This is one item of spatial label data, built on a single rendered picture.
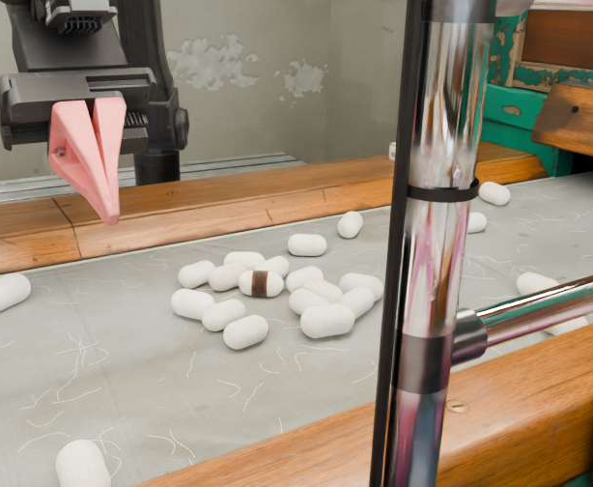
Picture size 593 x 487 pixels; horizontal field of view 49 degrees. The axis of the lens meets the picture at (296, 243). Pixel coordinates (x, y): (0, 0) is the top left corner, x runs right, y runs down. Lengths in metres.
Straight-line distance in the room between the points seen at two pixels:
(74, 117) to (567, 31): 0.62
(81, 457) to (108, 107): 0.23
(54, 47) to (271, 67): 2.29
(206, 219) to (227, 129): 2.10
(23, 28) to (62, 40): 0.02
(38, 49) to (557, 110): 0.57
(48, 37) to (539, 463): 0.40
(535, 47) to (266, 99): 1.93
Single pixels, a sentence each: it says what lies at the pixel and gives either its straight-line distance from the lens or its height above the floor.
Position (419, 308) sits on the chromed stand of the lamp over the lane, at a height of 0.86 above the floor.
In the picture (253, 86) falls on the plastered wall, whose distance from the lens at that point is 2.72.
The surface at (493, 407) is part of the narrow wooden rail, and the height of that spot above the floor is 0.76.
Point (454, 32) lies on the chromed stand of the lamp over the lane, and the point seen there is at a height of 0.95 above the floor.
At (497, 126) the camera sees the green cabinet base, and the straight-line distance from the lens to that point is 0.95.
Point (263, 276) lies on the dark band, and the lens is 0.48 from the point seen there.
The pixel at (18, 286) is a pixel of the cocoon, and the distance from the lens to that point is 0.50.
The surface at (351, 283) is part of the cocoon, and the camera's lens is 0.48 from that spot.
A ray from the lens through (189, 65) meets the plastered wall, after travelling 2.61.
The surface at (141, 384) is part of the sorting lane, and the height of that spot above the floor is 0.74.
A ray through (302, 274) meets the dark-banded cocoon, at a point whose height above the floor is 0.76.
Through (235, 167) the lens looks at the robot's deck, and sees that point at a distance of 1.13.
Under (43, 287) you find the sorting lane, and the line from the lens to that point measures 0.53.
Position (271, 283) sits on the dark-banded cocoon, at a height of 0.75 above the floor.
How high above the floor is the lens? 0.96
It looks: 22 degrees down
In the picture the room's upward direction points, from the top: 1 degrees clockwise
